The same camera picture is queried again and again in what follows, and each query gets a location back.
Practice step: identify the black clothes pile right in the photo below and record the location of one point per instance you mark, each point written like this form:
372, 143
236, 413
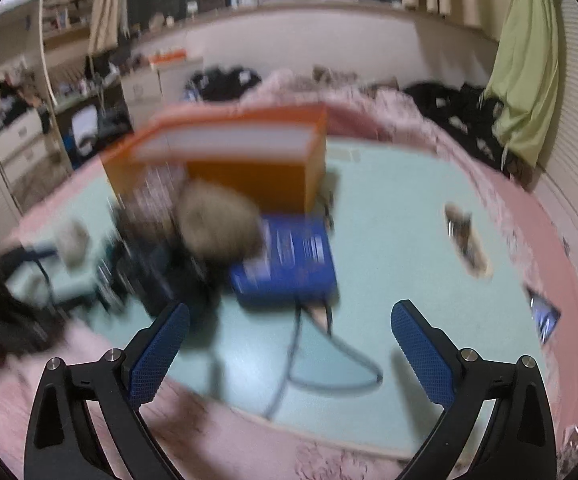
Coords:
469, 119

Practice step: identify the brown patterned paper box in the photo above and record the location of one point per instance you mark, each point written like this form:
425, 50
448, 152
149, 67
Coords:
146, 209

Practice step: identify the green hanging cloth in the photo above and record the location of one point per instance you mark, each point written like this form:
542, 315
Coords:
526, 77

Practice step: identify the pink floral blanket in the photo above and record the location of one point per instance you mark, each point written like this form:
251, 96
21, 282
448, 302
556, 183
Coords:
203, 436

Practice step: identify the white drawer cabinet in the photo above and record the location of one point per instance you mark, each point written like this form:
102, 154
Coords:
148, 89

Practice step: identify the orange box on cabinet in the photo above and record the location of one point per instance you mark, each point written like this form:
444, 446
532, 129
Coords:
163, 58

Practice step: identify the brown furry plush toy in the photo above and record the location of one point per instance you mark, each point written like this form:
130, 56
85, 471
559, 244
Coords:
218, 224

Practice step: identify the blue tin case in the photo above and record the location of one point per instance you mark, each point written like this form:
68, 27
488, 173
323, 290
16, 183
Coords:
295, 264

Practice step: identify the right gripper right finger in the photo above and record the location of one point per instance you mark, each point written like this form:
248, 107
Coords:
518, 442

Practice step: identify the orange cardboard box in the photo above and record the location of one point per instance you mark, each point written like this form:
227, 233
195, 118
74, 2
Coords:
274, 155

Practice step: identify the dark green fabric bundle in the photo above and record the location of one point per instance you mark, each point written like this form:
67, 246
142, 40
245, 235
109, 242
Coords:
153, 266

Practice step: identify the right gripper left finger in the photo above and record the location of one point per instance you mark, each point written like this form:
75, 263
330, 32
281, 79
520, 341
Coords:
61, 439

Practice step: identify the black clothes pile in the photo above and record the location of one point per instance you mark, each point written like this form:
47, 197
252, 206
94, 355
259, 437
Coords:
469, 119
217, 85

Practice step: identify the black clothes pile left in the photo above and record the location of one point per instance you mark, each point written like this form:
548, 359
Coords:
217, 85

